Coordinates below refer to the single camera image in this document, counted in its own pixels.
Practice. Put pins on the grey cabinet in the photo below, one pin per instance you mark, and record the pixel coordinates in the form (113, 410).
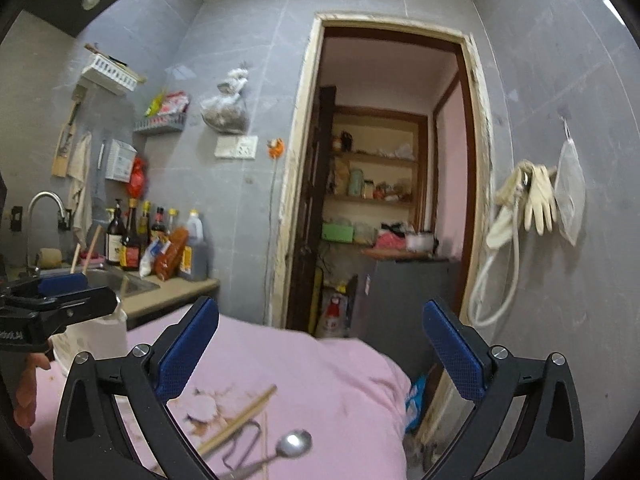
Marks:
(387, 314)

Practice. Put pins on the large oil jug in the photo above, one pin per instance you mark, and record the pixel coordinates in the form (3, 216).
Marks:
(194, 261)

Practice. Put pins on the dark soy sauce bottle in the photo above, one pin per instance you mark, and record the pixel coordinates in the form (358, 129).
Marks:
(113, 236)

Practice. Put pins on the green box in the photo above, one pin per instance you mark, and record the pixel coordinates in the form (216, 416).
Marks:
(337, 233)

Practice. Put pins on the grey wall shelf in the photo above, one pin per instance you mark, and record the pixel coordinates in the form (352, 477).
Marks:
(169, 123)

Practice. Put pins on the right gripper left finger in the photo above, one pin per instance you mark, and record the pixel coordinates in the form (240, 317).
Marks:
(91, 440)

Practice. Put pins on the dark vinegar bottle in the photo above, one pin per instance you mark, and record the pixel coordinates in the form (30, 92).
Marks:
(130, 249)

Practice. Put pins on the orange snack bag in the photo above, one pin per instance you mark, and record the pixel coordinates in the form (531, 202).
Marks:
(170, 255)

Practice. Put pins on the white plastic utensil holder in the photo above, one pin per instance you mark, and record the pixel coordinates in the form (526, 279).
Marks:
(104, 338)

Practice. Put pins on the white wall basket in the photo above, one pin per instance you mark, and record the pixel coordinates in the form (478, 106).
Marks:
(110, 74)

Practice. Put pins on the red plastic bag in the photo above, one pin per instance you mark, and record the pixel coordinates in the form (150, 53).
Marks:
(137, 181)

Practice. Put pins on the rubber gloves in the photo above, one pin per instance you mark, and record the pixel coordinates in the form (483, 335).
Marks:
(530, 188)

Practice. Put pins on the wooden spatula on wall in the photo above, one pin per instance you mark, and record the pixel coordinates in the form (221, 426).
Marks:
(66, 136)

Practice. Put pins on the hanging towel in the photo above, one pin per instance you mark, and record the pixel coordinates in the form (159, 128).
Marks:
(79, 195)

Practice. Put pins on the steel spoon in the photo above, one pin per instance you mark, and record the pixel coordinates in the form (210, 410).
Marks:
(295, 444)

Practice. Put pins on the wooden wall shelf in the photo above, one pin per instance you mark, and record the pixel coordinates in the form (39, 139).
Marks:
(380, 171)

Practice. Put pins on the hanging mesh bag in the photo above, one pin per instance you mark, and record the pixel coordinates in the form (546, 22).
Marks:
(570, 189)

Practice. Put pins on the orange wall hook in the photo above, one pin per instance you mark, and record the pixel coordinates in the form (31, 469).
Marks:
(276, 148)

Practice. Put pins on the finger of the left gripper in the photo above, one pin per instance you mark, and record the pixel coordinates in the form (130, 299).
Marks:
(62, 283)
(58, 307)

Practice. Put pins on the steel kitchen sink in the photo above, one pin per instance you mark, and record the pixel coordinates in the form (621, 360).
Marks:
(113, 279)

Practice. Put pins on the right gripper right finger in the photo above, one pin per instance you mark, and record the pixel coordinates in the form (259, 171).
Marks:
(547, 441)

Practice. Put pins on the pink floral table cloth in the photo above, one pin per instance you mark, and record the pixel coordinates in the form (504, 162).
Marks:
(351, 399)

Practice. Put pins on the white wall socket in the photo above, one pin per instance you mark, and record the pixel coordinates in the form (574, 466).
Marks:
(236, 147)

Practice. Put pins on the hanging plastic bag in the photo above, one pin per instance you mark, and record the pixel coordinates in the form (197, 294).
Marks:
(226, 112)

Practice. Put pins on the left hand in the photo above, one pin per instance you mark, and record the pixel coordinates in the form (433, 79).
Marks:
(26, 391)

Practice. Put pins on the white wall box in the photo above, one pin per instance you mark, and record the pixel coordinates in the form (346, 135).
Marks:
(120, 161)

